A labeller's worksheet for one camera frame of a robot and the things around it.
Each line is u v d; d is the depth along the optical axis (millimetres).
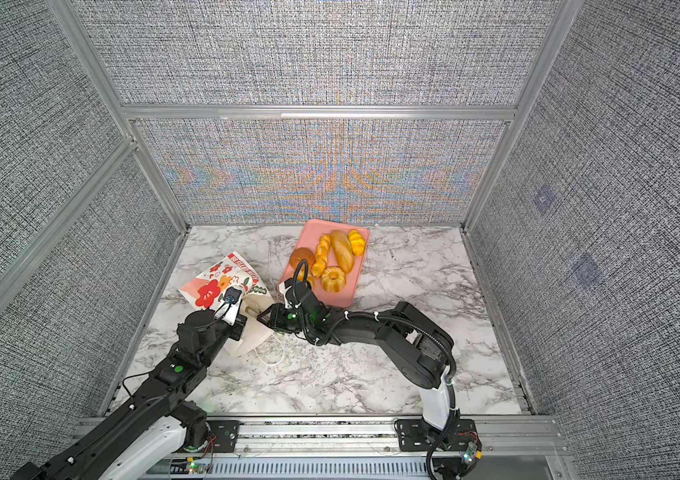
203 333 595
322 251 1095
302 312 684
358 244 1097
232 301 672
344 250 1064
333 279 996
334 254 1085
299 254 1085
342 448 732
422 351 493
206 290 875
